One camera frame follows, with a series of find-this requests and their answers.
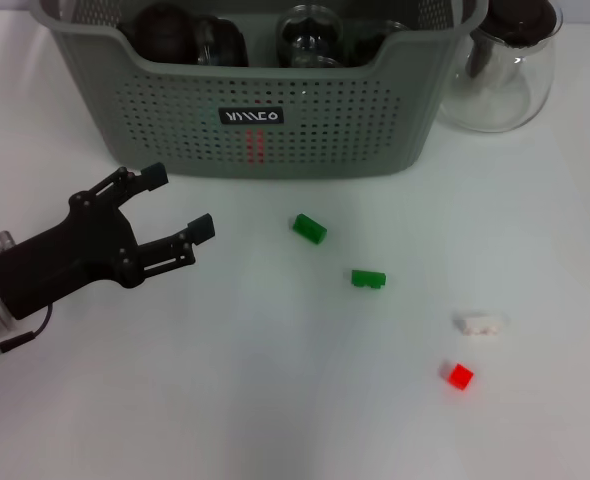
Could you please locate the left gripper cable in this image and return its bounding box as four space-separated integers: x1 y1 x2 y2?
0 304 55 354

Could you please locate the green notched brick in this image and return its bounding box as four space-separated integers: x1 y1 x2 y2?
348 268 388 290

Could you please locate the dark clay teapot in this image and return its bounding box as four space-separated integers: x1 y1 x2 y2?
118 2 199 65

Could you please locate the white brick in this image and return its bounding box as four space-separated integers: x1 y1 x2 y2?
453 310 506 338

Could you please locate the grey perforated storage bin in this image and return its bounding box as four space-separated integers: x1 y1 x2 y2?
27 0 490 181

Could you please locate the glass teapot black lid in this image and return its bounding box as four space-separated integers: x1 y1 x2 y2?
437 0 564 134

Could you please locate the small red square brick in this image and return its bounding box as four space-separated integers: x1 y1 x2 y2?
440 360 475 391

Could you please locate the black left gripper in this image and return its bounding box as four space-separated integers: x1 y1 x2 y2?
0 161 217 322

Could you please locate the green sloped brick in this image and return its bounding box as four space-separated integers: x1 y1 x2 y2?
290 213 328 246

